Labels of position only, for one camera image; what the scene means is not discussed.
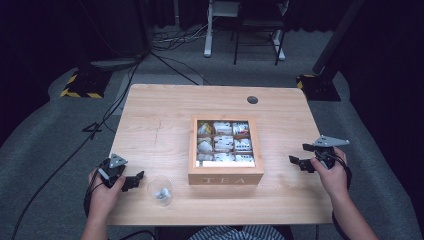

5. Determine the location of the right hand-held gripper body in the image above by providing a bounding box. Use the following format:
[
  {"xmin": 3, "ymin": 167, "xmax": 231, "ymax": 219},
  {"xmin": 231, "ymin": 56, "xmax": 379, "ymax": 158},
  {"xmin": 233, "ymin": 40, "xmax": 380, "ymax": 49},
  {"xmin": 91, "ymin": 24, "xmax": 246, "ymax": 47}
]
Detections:
[{"xmin": 312, "ymin": 134, "xmax": 351, "ymax": 170}]

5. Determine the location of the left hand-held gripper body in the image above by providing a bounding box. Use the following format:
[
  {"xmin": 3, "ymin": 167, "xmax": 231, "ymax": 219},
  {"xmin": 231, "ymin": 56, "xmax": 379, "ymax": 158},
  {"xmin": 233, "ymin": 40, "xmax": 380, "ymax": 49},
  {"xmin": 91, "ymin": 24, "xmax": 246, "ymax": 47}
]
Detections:
[{"xmin": 98, "ymin": 152, "xmax": 129, "ymax": 189}]

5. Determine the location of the white tea bag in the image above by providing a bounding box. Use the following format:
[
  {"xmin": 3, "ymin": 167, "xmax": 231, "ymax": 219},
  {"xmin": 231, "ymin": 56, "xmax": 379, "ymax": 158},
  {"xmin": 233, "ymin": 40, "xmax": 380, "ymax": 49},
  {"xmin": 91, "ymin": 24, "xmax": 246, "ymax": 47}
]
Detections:
[{"xmin": 154, "ymin": 187, "xmax": 173, "ymax": 202}]

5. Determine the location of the wooden tea box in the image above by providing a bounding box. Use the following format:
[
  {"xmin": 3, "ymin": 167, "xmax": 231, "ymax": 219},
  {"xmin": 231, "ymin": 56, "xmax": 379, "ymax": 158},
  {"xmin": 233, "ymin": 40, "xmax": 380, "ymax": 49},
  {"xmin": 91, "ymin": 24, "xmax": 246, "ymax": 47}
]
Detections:
[{"xmin": 187, "ymin": 114, "xmax": 265, "ymax": 186}]

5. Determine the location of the person's left hand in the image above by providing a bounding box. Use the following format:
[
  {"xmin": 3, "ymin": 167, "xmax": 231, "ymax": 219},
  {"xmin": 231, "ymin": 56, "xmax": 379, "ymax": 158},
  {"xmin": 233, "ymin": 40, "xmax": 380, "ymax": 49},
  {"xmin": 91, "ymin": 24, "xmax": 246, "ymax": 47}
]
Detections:
[{"xmin": 87, "ymin": 165, "xmax": 127, "ymax": 218}]

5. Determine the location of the person's right hand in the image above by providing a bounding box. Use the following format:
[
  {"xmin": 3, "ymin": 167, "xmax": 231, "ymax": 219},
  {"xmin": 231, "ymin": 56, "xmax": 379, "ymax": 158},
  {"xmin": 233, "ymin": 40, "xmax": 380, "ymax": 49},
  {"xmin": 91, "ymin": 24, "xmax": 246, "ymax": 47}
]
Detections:
[{"xmin": 309, "ymin": 147, "xmax": 350, "ymax": 200}]

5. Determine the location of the yellow black striped stand base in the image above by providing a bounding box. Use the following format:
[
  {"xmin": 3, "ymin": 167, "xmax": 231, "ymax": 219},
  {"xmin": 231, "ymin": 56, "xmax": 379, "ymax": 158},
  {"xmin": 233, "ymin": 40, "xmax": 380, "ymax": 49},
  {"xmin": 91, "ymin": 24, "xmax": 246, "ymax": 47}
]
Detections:
[
  {"xmin": 59, "ymin": 67, "xmax": 113, "ymax": 100},
  {"xmin": 295, "ymin": 73, "xmax": 342, "ymax": 102}
]

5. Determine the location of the group of assorted tea bags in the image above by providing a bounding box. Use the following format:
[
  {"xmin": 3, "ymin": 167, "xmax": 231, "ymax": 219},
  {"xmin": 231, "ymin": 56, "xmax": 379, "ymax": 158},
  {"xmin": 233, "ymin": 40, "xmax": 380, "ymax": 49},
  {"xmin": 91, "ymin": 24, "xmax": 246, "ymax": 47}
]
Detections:
[{"xmin": 196, "ymin": 120, "xmax": 256, "ymax": 164}]

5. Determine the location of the person's striped clothing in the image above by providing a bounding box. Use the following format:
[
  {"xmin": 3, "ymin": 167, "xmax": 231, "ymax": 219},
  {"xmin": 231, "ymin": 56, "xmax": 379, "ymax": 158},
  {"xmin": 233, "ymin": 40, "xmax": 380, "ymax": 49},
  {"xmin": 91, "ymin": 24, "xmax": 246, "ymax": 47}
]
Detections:
[{"xmin": 187, "ymin": 225, "xmax": 287, "ymax": 240}]

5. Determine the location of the dark slanted stand pole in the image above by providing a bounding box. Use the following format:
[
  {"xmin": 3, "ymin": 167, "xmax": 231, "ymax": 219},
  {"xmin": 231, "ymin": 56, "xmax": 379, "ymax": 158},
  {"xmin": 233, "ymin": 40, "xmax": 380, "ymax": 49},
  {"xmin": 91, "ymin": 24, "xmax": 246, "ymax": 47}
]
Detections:
[{"xmin": 311, "ymin": 0, "xmax": 367, "ymax": 76}]

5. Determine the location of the black chair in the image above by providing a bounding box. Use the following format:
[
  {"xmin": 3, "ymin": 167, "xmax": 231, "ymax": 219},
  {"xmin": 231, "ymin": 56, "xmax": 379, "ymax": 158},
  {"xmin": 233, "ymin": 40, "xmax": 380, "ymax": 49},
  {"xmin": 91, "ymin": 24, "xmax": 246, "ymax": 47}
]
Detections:
[{"xmin": 232, "ymin": 0, "xmax": 290, "ymax": 67}]

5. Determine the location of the dark upright stand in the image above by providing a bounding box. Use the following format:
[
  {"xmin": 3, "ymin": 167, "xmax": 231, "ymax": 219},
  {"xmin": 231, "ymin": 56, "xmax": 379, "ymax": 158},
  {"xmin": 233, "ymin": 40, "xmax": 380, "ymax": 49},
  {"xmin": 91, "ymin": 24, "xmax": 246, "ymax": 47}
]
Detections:
[{"xmin": 77, "ymin": 0, "xmax": 152, "ymax": 69}]

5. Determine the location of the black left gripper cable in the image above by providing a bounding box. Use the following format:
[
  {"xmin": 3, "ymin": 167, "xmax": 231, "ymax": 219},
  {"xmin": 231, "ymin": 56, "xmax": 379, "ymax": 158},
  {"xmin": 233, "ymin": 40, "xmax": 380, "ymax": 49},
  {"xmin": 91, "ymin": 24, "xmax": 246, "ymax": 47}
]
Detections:
[{"xmin": 83, "ymin": 179, "xmax": 101, "ymax": 218}]

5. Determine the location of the long black floor cable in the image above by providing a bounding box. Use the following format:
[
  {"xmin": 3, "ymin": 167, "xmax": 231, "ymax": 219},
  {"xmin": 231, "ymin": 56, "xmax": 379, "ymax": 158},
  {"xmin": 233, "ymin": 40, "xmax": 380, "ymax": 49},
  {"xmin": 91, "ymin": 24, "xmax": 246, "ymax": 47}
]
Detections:
[{"xmin": 10, "ymin": 58, "xmax": 143, "ymax": 240}]

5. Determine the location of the bundle of floor cables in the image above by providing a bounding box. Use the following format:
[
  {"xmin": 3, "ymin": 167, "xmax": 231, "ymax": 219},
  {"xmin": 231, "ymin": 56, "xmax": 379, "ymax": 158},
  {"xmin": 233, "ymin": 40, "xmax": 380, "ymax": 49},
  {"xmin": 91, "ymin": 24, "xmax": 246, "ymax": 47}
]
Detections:
[{"xmin": 151, "ymin": 24, "xmax": 214, "ymax": 52}]

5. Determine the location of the white desk frame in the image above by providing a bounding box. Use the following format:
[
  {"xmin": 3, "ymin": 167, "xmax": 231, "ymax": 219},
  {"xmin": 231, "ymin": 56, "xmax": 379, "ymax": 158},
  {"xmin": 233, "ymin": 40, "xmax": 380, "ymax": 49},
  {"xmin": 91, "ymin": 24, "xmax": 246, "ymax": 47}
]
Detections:
[{"xmin": 203, "ymin": 0, "xmax": 290, "ymax": 62}]

